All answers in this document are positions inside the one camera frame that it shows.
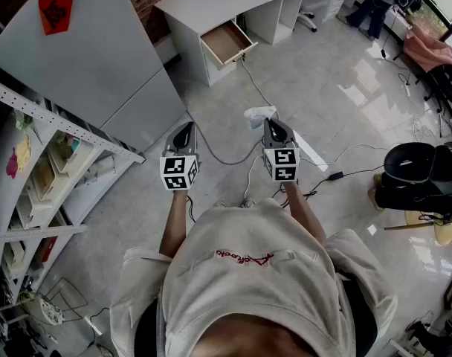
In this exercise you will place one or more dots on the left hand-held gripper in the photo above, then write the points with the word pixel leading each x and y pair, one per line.
pixel 181 151

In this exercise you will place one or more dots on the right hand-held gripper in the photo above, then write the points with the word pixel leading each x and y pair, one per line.
pixel 280 158

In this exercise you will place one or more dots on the white item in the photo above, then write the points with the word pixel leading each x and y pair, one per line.
pixel 258 113

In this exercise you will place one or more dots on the wooden desk drawer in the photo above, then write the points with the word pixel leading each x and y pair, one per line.
pixel 226 43

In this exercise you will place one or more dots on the person's right forearm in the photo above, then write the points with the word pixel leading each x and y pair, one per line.
pixel 304 214

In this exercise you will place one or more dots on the person's left forearm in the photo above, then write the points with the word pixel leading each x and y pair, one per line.
pixel 174 221

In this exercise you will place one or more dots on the person's shoes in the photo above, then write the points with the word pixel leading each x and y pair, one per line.
pixel 248 202

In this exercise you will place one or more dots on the black power adapter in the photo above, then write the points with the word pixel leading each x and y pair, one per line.
pixel 336 175

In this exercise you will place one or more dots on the beige plastic basket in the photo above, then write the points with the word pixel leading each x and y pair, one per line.
pixel 60 162

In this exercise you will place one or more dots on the grey refrigerator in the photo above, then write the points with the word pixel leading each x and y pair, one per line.
pixel 88 65

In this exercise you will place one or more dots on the person's beige shirt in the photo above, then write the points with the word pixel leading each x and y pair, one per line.
pixel 248 281

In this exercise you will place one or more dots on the white office chair base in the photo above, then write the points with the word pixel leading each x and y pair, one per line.
pixel 307 20

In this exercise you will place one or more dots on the white power strip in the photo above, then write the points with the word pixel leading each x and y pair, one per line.
pixel 408 89

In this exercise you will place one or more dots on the white plastic basket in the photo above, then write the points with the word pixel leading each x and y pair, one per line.
pixel 36 210

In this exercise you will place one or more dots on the yellow toy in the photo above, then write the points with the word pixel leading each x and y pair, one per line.
pixel 23 152

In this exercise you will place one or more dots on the green plant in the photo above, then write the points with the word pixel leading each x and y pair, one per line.
pixel 23 121

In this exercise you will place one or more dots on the red box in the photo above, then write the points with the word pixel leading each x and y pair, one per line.
pixel 49 249

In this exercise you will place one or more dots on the pink toy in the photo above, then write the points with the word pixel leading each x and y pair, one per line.
pixel 12 164

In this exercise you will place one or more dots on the round wooden stool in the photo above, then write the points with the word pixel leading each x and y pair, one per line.
pixel 443 233

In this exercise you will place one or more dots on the white metal shelf unit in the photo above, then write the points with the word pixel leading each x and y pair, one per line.
pixel 10 95

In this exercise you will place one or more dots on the pink cloth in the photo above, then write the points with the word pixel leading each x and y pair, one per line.
pixel 426 52

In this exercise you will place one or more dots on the black office chair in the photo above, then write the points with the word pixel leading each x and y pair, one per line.
pixel 445 80

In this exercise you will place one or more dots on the red paper decoration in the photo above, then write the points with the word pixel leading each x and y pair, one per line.
pixel 55 13

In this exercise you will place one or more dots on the white patterned round object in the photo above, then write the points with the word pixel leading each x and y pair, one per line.
pixel 50 311

